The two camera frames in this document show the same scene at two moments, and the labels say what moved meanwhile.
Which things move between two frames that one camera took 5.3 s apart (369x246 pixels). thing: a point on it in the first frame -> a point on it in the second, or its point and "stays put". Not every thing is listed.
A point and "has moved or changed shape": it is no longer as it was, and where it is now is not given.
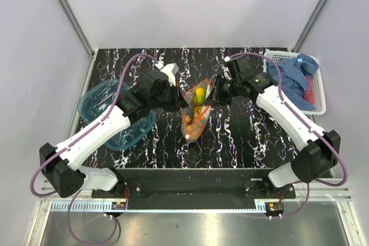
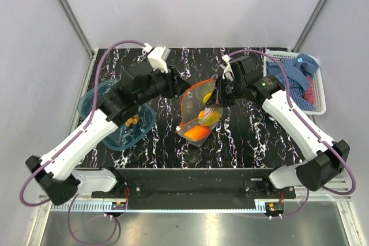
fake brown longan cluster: x=194 y=123 has moved or changed shape
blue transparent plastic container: x=101 y=94 stays put
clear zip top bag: x=195 y=112 has moved or changed shape
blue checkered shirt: x=294 y=71 stays put
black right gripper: x=215 y=95 stays put
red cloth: x=309 y=95 stays put
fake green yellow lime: x=199 y=95 has moved or changed shape
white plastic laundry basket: x=320 y=99 stays put
